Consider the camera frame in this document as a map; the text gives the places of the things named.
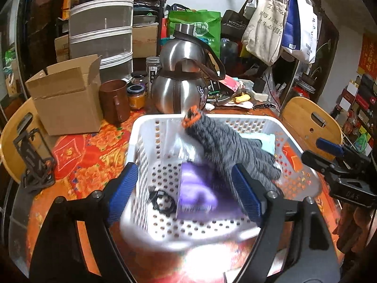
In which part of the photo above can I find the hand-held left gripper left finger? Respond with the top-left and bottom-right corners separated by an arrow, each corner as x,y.
29,163 -> 139,283

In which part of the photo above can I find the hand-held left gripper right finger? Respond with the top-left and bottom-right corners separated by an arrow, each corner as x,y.
232,163 -> 342,283

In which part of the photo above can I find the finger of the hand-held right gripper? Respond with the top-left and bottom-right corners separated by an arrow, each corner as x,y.
316,138 -> 377,172
301,150 -> 377,193

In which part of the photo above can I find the purple cloth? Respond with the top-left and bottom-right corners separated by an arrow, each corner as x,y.
175,161 -> 245,221

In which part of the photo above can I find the grey knit glove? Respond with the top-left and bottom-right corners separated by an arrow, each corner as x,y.
181,106 -> 283,189

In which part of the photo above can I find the light blue cloth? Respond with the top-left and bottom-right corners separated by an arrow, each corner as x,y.
240,133 -> 276,154

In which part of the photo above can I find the white perforated plastic basket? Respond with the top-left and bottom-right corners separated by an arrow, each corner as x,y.
119,114 -> 323,250

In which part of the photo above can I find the person's right hand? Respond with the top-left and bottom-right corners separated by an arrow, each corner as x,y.
336,203 -> 373,254

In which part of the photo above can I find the wooden chair with slot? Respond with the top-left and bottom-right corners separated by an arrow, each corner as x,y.
280,97 -> 344,146

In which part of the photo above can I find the red floral tablecloth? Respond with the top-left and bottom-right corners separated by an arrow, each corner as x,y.
29,106 -> 345,283

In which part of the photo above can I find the cluttered shelf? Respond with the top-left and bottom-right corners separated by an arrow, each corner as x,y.
330,74 -> 377,157

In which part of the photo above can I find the clear plastic packet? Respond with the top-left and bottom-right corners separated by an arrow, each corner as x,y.
169,133 -> 204,166

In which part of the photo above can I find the orange jar with blue lid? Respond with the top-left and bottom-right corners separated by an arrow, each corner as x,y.
127,85 -> 146,111

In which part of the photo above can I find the brown mug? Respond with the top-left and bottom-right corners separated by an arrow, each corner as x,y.
98,79 -> 131,124

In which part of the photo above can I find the black phone stand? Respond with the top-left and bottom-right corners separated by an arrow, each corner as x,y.
13,113 -> 56,193

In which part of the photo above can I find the open cardboard box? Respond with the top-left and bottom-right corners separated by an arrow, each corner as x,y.
25,54 -> 104,136

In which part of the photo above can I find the stainless steel kettle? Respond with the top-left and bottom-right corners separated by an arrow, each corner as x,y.
151,22 -> 226,114

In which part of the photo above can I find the red packet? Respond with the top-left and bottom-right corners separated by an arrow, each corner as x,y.
219,75 -> 240,93

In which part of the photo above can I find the dark glass jar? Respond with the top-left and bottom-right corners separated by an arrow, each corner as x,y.
131,71 -> 148,87

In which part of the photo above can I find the tall jar with white lid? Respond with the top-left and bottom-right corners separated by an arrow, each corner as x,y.
146,57 -> 161,98

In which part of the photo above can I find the blue and white tote bag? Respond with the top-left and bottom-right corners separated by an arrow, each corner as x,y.
281,0 -> 313,55

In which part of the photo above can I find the beige printed tote bag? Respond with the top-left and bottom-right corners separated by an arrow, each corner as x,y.
242,0 -> 287,65

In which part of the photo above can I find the large clear water bottle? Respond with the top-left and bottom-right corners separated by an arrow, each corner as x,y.
221,38 -> 238,65

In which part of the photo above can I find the white tiered storage tower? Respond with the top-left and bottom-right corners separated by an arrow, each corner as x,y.
68,0 -> 134,80

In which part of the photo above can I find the brown carton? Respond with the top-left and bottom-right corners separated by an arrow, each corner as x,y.
132,24 -> 160,58
54,35 -> 70,63

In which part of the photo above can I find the black paper bag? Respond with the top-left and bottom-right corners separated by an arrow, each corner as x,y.
221,10 -> 251,36

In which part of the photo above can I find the green shopping bag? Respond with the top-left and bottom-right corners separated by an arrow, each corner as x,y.
168,9 -> 221,59

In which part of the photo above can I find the dark cabinet with glass doors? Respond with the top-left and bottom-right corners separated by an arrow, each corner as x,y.
18,0 -> 71,74

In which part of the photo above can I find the black cord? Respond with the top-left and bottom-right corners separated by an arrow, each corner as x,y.
148,190 -> 177,213

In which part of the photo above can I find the red wall hanging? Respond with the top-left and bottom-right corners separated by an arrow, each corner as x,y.
358,34 -> 377,79

